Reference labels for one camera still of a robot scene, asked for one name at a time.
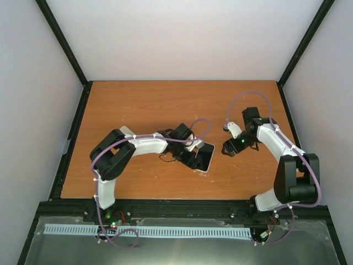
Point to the black left frame post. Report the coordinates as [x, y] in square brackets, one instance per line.
[60, 37]

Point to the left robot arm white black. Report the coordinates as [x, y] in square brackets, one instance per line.
[111, 156]

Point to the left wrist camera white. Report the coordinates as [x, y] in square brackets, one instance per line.
[195, 144]

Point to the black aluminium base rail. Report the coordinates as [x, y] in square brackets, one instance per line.
[235, 212]

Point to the black frame post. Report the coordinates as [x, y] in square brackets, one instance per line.
[60, 37]
[316, 22]

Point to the light blue slotted cable duct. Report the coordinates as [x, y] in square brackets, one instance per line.
[160, 232]

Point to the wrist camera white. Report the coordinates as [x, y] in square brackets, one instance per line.
[195, 144]
[232, 128]

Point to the black right frame post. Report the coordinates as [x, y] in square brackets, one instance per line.
[316, 22]

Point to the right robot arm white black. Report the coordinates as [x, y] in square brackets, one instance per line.
[297, 176]

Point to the black smartphone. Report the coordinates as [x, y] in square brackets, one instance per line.
[205, 157]

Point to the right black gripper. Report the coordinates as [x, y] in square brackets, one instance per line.
[228, 145]

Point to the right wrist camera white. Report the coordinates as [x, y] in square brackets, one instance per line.
[232, 128]

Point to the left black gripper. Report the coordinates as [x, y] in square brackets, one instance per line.
[190, 160]

